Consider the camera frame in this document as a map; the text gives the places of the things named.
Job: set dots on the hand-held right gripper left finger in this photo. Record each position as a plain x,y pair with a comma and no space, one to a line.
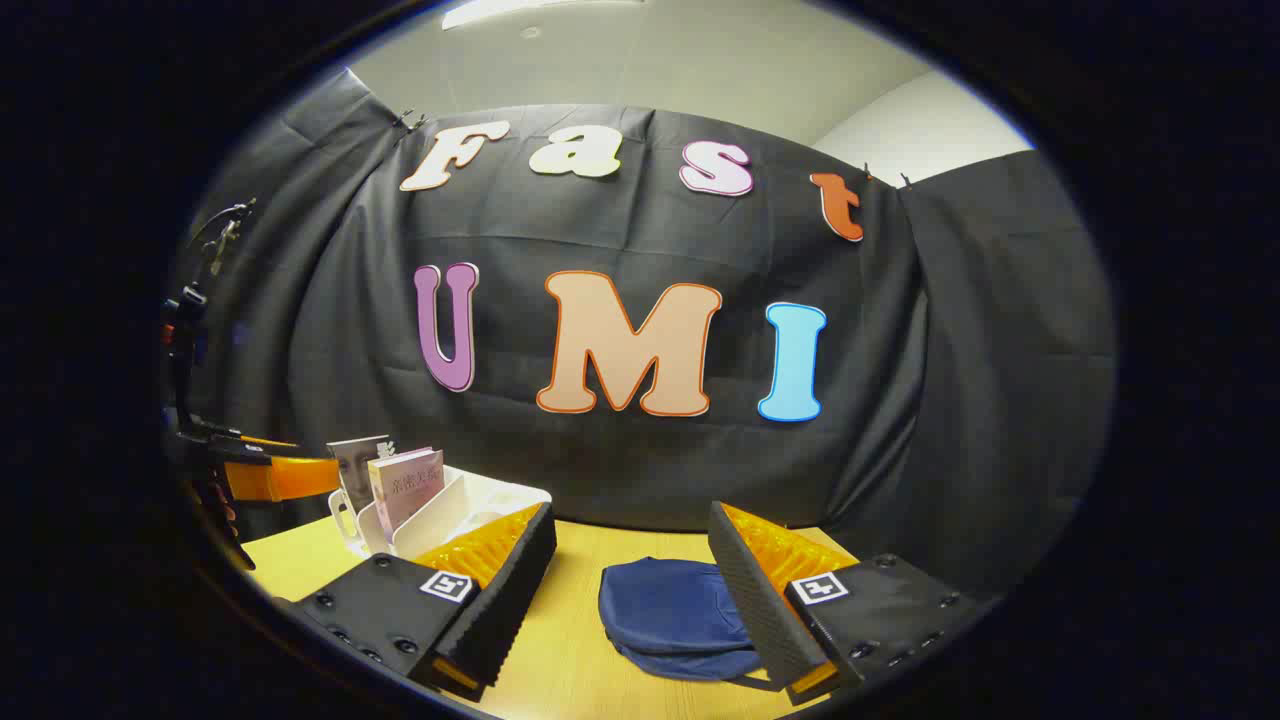
500,610

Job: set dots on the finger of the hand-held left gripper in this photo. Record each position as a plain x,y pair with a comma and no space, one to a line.
280,478

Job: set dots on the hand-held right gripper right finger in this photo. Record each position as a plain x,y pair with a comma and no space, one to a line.
760,610

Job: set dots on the dark portrait cover book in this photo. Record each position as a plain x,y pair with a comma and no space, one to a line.
355,470

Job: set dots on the blue schoolbag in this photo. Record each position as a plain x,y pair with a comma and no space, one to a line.
670,615

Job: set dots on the white bookshelf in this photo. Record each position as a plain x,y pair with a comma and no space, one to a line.
450,510

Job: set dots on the pink cover book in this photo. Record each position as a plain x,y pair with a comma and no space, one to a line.
405,485

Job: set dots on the black backdrop cloth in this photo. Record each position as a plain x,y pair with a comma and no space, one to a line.
640,470

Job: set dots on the black metal clip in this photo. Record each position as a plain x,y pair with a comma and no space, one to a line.
410,121

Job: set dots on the ceiling light panel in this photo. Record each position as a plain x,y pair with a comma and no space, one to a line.
520,10

